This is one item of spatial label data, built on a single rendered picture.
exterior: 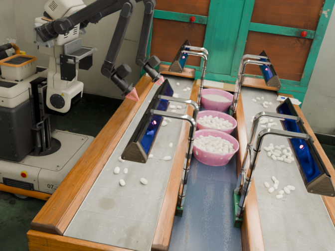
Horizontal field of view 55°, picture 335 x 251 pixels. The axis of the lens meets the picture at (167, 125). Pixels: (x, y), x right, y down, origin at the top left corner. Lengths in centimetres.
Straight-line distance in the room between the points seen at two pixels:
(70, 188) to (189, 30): 168
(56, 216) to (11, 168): 122
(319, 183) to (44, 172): 175
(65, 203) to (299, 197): 99
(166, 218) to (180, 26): 174
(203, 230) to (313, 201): 52
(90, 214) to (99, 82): 276
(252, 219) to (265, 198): 19
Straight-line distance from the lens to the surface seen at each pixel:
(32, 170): 233
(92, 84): 391
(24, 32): 415
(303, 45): 270
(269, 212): 140
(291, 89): 276
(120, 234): 118
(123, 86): 186
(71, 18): 184
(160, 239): 114
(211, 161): 168
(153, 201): 131
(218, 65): 266
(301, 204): 151
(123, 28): 176
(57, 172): 227
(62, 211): 124
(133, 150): 97
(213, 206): 145
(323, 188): 103
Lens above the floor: 159
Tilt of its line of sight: 27 degrees down
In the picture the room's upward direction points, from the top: 7 degrees clockwise
